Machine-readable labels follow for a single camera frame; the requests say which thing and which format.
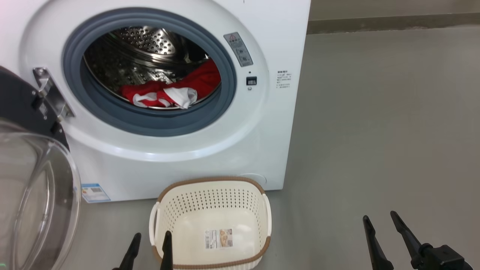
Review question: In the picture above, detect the black glass washing machine door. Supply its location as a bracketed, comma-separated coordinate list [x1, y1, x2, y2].
[0, 66, 82, 270]

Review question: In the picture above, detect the blue energy label sticker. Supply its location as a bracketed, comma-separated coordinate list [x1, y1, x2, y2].
[81, 183, 111, 203]

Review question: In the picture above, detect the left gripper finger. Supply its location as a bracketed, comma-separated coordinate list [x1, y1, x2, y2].
[112, 232, 142, 270]
[160, 231, 174, 270]

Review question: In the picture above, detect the round white filter cover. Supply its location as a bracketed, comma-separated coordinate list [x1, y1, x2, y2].
[240, 173, 267, 186]

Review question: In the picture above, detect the basket product label sticker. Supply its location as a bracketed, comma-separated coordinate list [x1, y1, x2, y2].
[204, 228, 234, 250]

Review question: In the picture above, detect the cream perforated laundry basket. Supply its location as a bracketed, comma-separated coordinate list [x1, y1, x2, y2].
[149, 176, 272, 270]

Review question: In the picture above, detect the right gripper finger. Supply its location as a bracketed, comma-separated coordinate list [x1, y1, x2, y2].
[390, 211, 424, 269]
[362, 215, 394, 270]

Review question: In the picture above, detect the small printed text sticker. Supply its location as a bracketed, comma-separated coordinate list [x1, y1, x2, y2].
[277, 70, 291, 90]

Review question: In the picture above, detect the metal door hinge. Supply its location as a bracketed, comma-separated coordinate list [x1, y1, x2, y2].
[33, 67, 75, 120]

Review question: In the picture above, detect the white washing machine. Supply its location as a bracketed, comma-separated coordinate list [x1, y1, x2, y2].
[0, 0, 311, 203]

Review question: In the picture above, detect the red white garment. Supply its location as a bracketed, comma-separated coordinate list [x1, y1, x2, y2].
[120, 59, 222, 110]

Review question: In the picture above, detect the grey warning sticker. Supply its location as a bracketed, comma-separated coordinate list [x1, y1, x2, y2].
[223, 32, 254, 68]

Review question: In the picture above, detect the dark grey skirting board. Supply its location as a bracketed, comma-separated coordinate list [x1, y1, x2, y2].
[307, 13, 480, 35]

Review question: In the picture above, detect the steel perforated drum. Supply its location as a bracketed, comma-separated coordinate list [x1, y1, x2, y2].
[83, 25, 222, 110]

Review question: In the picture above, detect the grey rubber door gasket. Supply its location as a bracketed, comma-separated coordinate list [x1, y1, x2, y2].
[62, 7, 237, 137]

